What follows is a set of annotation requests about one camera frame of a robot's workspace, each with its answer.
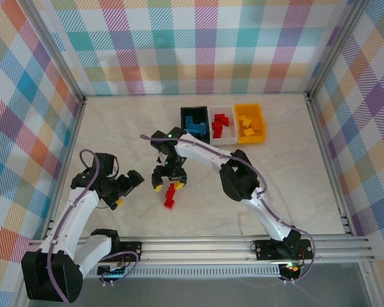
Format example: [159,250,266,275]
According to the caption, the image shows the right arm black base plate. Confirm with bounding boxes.
[253,237,314,262]

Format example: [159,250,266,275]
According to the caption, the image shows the aluminium mounting rail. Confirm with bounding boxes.
[21,235,376,267]

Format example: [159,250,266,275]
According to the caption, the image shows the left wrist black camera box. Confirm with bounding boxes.
[125,169,146,193]

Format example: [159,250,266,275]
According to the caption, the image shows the clear plastic storage bin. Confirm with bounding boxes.
[207,105,239,146]

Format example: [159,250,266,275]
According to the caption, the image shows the black plastic storage bin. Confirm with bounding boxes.
[180,106,211,145]

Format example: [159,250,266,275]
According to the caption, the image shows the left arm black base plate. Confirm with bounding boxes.
[116,240,143,264]

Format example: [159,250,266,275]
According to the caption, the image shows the slotted grey cable duct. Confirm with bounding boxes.
[37,267,282,278]

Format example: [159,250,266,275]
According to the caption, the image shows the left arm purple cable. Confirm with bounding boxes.
[47,148,140,304]

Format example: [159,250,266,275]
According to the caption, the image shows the aluminium frame post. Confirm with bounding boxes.
[306,0,372,102]
[17,0,86,106]

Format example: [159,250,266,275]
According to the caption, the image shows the aluminium side rail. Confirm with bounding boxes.
[41,95,87,240]
[305,92,356,237]

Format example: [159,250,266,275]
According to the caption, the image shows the yellow plastic storage bin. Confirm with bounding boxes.
[234,102,268,145]

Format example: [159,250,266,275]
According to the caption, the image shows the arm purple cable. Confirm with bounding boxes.
[47,148,140,304]
[140,134,317,284]

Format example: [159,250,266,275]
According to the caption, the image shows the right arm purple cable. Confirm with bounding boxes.
[140,134,317,284]

